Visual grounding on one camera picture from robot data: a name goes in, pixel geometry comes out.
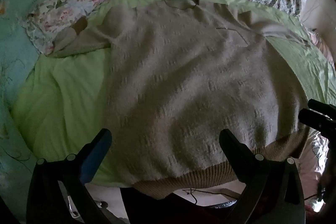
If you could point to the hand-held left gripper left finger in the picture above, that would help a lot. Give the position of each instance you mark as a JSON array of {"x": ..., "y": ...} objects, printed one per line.
[{"x": 95, "y": 158}]

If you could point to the dark cloth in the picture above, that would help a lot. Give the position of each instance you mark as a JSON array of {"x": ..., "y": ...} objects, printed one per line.
[{"x": 168, "y": 209}]

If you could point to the beige knitted sweater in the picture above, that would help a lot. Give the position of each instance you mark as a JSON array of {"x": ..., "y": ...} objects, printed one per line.
[{"x": 183, "y": 82}]

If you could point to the pink cloth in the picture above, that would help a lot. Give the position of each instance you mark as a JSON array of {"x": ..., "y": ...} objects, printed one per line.
[{"x": 313, "y": 161}]

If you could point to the teal blanket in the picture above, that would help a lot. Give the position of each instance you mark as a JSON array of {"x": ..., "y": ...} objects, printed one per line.
[{"x": 23, "y": 3}]

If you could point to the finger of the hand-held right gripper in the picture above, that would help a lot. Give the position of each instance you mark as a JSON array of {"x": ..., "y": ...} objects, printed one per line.
[
  {"x": 321, "y": 106},
  {"x": 315, "y": 119}
]

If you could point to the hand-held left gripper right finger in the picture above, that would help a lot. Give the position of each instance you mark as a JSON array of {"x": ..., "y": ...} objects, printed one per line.
[{"x": 232, "y": 146}]

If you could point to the floral pillow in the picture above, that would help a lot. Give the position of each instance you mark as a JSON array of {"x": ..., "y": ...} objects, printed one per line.
[{"x": 65, "y": 11}]

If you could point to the light green bedsheet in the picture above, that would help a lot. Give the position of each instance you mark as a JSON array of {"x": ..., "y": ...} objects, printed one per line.
[{"x": 57, "y": 98}]

